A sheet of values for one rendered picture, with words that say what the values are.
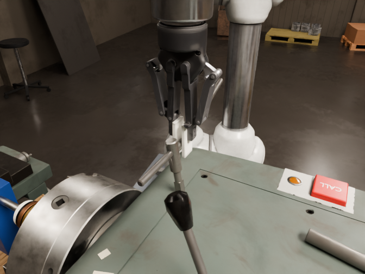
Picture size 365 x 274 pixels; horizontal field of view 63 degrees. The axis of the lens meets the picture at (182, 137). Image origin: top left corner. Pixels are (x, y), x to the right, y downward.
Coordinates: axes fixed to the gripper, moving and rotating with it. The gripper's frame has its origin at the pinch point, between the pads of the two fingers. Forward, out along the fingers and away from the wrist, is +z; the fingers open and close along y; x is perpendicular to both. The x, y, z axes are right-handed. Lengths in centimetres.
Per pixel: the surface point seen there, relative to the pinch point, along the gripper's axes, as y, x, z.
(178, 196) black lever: -9.3, 18.2, -4.5
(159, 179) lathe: 4.8, 1.3, 11.0
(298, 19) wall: 87, -730, 105
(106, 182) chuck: 16.1, 5.2, 13.7
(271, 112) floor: 35, -292, 136
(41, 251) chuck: 16.2, 22.9, 16.3
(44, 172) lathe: 70, -15, 45
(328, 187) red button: -26.1, -10.0, 9.1
